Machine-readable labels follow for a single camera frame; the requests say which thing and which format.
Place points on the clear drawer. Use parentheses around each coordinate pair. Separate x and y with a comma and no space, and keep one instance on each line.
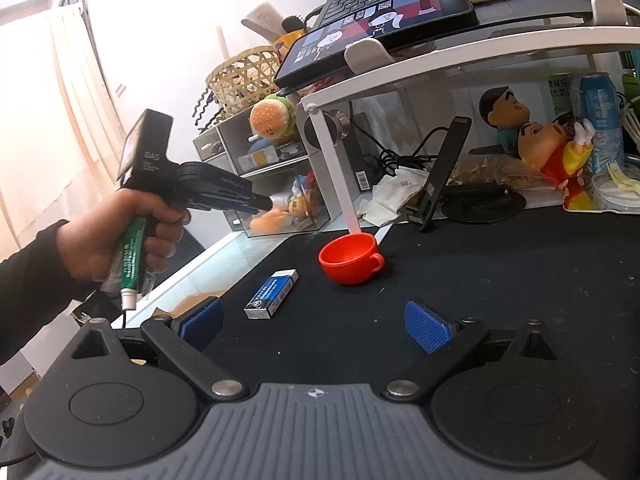
(275,182)

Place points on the hanging burger plush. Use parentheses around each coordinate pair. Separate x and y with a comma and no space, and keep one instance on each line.
(273,118)

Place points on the red plastic cup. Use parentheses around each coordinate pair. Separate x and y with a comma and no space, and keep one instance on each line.
(351,259)

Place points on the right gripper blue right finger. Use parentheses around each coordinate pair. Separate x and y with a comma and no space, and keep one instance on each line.
(430,330)

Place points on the black-sleeved left forearm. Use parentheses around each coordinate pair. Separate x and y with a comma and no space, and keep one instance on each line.
(35,287)

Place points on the brown bear figurine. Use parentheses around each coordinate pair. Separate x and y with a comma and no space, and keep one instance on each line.
(299,208)

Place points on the white crumpled paper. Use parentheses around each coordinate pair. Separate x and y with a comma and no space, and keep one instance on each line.
(391,194)

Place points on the black desk mat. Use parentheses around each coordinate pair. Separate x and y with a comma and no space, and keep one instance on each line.
(577,273)

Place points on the black phone stand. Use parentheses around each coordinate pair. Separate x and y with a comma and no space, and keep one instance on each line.
(421,212)

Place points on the black smartphone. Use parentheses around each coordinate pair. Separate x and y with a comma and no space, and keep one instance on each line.
(396,24)

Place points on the yellow cartoon mug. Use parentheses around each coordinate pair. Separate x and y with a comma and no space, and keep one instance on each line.
(284,43)

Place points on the blue and red figurine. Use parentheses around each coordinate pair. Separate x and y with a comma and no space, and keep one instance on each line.
(303,185)

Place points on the green white tube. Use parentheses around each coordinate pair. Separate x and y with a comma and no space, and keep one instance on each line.
(127,276)

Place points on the blue drink can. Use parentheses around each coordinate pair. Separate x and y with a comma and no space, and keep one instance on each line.
(599,104)

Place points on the cartoon boy doll green shirt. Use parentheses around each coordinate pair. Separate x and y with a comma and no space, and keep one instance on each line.
(502,110)

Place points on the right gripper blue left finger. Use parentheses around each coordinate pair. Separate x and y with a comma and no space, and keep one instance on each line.
(201,324)

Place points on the woven bamboo basket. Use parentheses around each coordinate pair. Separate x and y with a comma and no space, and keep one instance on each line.
(245,79)

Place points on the white drawer organizer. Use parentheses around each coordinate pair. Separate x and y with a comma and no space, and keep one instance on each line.
(231,145)

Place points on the white laptop stand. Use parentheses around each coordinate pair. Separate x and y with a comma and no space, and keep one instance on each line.
(476,56)

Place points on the blue white card box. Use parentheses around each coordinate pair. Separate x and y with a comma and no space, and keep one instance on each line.
(268,298)

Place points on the person's left hand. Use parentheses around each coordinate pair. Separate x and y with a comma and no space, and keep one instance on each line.
(87,245)

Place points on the cartoon boy doll red shirt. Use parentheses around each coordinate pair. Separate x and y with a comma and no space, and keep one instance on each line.
(548,149)

